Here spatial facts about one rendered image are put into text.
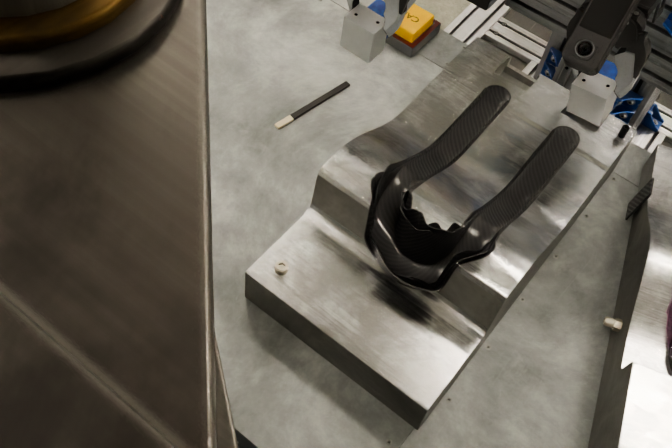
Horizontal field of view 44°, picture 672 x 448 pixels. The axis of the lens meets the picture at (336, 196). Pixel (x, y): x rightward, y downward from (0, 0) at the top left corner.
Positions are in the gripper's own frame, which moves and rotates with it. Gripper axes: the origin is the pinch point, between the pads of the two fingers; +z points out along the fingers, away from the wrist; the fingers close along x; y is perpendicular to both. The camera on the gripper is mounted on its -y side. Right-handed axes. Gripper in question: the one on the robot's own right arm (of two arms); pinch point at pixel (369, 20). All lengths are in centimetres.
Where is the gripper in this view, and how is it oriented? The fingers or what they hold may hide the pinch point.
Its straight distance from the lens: 112.9
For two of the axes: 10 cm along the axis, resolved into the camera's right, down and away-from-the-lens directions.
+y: 6.1, -6.1, 5.1
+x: -7.9, -5.4, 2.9
